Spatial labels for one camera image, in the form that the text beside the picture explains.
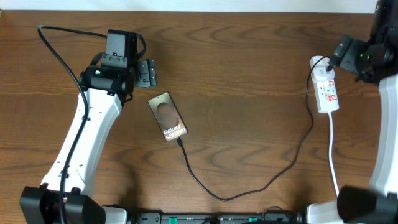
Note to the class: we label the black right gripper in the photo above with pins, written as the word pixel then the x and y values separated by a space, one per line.
pixel 349 49

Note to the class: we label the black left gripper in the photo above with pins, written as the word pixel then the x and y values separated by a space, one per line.
pixel 150 75

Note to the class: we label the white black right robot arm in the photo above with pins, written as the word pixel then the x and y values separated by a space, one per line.
pixel 373 61

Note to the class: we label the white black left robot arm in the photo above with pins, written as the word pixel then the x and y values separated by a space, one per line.
pixel 65 193

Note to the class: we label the white power strip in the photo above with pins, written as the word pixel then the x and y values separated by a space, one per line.
pixel 325 91

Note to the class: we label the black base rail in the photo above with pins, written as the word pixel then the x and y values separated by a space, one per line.
pixel 269 217

